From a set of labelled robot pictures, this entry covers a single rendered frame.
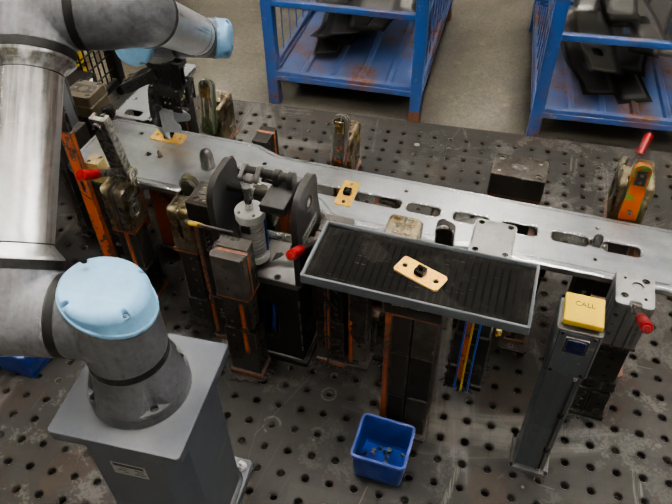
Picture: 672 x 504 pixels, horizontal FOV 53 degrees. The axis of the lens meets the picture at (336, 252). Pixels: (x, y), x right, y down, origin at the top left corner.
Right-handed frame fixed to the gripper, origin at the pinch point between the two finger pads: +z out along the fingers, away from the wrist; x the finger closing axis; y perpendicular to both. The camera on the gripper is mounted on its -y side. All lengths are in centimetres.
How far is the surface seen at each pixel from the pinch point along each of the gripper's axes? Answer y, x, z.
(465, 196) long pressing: 71, 2, 2
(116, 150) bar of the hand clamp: 1.3, -21.2, -9.6
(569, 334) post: 94, -42, -11
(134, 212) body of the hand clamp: 2.4, -22.2, 6.3
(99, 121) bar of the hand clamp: 0.2, -22.4, -17.3
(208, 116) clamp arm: 5.9, 9.6, 0.7
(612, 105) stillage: 119, 189, 85
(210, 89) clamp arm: 6.7, 11.0, -6.2
